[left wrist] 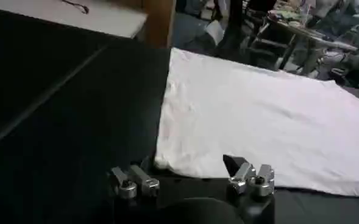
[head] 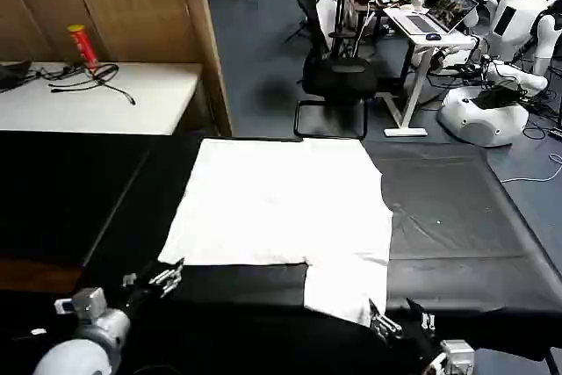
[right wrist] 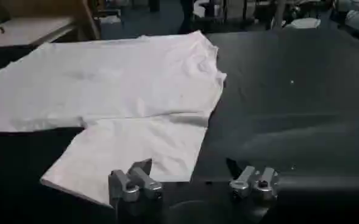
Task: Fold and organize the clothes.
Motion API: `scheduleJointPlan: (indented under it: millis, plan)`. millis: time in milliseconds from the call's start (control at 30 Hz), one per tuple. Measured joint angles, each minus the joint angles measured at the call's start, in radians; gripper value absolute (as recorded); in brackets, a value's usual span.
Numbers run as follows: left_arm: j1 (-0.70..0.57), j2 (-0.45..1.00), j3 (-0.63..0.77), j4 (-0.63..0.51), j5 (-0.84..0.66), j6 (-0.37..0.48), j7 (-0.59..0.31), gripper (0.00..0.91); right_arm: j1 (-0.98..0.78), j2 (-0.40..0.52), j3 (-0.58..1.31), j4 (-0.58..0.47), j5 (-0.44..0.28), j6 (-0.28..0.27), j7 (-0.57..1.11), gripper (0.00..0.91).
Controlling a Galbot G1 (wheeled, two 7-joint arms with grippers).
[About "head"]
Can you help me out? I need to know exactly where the white standing desk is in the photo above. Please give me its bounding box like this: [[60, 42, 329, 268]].
[[382, 5, 478, 138]]

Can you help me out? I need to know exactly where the silver open laptop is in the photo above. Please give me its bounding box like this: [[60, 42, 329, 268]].
[[394, 0, 479, 36]]

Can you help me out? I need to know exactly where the white side table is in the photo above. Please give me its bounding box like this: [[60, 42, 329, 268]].
[[0, 61, 205, 137]]

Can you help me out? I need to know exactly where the short black cable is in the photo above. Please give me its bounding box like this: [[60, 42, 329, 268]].
[[24, 65, 84, 83]]

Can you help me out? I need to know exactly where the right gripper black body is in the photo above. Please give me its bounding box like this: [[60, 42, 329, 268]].
[[381, 326, 444, 367]]

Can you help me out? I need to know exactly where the red cylindrical can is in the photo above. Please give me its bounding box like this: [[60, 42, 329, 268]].
[[67, 24, 100, 72]]

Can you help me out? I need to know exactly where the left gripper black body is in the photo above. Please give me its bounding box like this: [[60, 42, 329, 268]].
[[104, 267, 167, 320]]

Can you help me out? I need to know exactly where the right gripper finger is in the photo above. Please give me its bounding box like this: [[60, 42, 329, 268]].
[[406, 298, 436, 331], [369, 298, 403, 341]]

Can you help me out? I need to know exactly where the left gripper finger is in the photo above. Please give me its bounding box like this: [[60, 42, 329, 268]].
[[148, 256, 185, 286], [160, 273, 184, 299]]

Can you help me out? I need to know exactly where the black office chair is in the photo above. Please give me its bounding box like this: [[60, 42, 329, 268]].
[[292, 0, 387, 140]]

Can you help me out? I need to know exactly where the white printed t-shirt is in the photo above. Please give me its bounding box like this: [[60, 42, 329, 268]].
[[156, 137, 394, 328]]

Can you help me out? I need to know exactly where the long black cable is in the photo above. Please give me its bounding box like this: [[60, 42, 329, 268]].
[[47, 62, 137, 106]]

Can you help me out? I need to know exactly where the black bag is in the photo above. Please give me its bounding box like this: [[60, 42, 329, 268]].
[[0, 58, 34, 91]]

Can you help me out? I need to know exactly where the white humanoid robot with base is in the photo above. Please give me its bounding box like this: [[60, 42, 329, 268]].
[[436, 0, 562, 148]]

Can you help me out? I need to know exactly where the white floor cable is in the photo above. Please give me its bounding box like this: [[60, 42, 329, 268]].
[[500, 153, 562, 184]]

